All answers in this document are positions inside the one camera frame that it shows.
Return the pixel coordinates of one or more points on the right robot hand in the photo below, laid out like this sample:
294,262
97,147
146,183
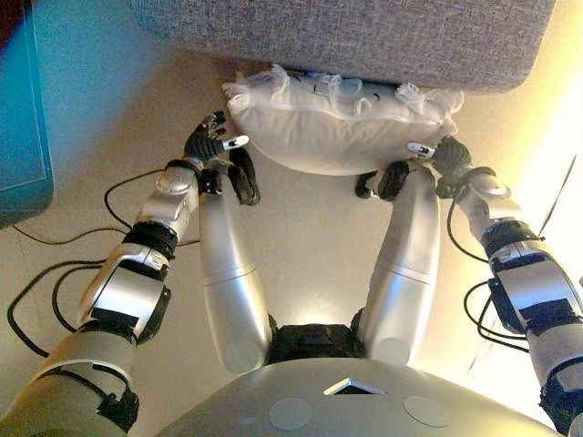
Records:
453,155

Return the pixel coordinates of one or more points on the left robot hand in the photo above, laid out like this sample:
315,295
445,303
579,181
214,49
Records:
202,145

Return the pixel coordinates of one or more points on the white fringed cushion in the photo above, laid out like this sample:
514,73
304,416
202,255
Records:
337,136

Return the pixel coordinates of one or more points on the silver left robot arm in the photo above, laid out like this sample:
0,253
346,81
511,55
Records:
127,291

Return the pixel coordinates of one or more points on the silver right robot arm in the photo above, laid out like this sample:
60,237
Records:
528,282

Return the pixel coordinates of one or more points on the silver right robot leg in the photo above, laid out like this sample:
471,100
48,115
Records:
405,255

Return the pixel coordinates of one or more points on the silver robot leg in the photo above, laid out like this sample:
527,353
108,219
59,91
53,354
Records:
228,255
405,255

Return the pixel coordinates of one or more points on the silver left robot leg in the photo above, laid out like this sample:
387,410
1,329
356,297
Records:
228,255

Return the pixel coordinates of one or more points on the grey fabric armchair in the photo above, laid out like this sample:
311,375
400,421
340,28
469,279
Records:
364,41

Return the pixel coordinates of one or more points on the grey robot torso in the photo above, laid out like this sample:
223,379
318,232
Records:
319,396

